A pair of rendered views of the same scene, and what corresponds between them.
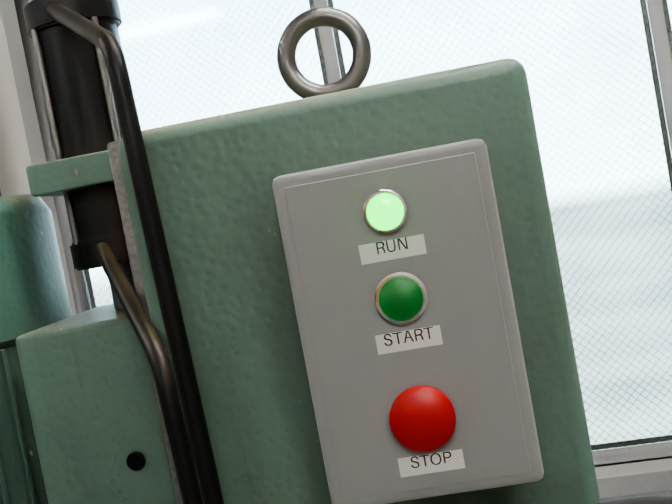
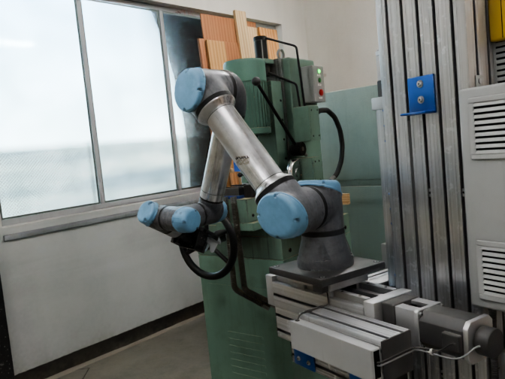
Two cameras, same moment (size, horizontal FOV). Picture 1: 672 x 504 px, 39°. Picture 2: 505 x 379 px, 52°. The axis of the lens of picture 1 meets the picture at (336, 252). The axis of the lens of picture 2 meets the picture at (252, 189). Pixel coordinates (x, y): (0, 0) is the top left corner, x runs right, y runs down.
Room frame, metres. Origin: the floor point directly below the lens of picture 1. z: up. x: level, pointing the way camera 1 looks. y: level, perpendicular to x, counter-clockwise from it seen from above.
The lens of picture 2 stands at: (-0.46, 2.17, 1.16)
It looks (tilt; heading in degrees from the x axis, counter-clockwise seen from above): 5 degrees down; 301
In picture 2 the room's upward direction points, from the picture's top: 6 degrees counter-clockwise
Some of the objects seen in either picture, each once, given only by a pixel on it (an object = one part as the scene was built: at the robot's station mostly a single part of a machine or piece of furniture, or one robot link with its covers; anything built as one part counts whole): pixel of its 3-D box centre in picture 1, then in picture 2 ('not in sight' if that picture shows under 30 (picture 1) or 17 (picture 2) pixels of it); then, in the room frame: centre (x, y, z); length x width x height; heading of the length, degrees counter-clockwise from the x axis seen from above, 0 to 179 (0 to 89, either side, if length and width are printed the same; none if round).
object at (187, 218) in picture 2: not in sight; (183, 218); (0.51, 0.95, 0.96); 0.11 x 0.11 x 0.08; 81
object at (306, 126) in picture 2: not in sight; (306, 123); (0.47, 0.08, 1.23); 0.09 x 0.08 x 0.15; 83
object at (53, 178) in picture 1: (102, 132); (262, 56); (0.63, 0.13, 1.54); 0.08 x 0.08 x 0.17; 83
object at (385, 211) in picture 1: (385, 211); not in sight; (0.43, -0.03, 1.46); 0.02 x 0.01 x 0.02; 83
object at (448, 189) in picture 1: (408, 320); (313, 84); (0.47, -0.03, 1.40); 0.10 x 0.06 x 0.16; 83
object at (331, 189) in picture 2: not in sight; (319, 203); (0.09, 0.90, 0.98); 0.13 x 0.12 x 0.14; 81
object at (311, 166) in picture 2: not in sight; (308, 171); (0.46, 0.11, 1.02); 0.09 x 0.07 x 0.12; 173
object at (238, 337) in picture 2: not in sight; (283, 319); (0.63, 0.15, 0.36); 0.58 x 0.45 x 0.71; 83
